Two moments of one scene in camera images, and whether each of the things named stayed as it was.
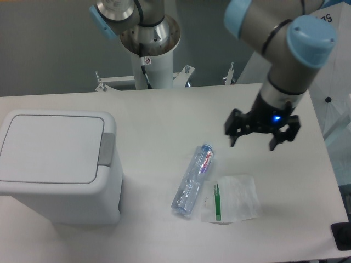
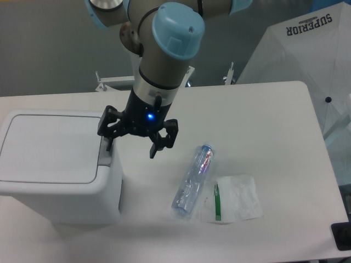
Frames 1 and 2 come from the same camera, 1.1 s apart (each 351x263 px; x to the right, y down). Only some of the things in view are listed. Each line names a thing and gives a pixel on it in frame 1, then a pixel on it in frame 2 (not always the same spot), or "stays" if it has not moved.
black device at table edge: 341,234 stays
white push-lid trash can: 63,165 stays
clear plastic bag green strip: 230,199 stays
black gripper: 263,118 to 144,116
